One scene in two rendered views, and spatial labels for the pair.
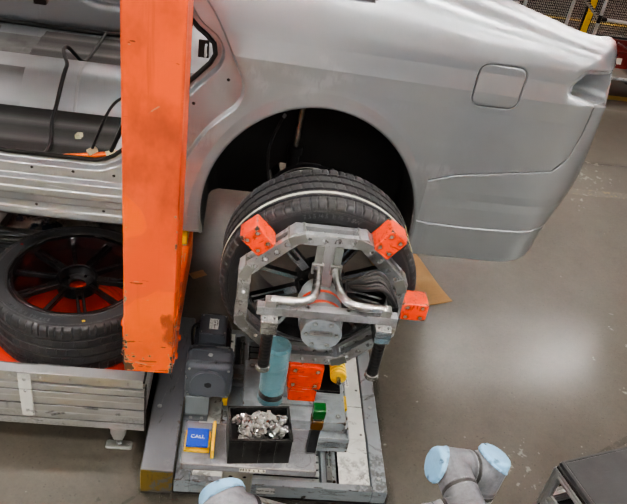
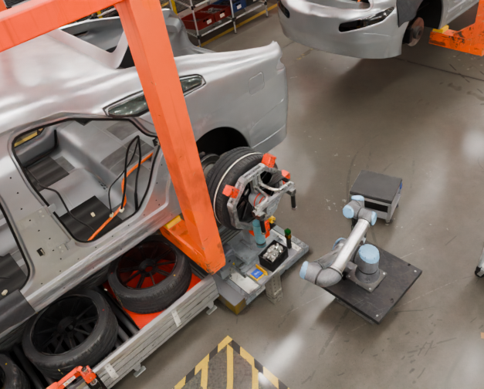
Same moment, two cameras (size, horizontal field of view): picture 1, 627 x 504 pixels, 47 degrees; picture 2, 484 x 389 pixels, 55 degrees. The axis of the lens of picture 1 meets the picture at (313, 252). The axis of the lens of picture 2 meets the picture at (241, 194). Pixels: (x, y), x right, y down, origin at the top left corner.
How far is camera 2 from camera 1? 169 cm
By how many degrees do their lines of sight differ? 22
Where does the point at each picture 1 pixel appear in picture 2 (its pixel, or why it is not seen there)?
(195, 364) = not seen: hidden behind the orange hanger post
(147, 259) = (207, 228)
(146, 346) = (215, 260)
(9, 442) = (175, 343)
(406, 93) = (230, 107)
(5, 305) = (141, 295)
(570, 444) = (337, 185)
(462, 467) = (356, 206)
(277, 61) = not seen: hidden behind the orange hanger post
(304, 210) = (238, 171)
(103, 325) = (182, 270)
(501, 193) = (272, 118)
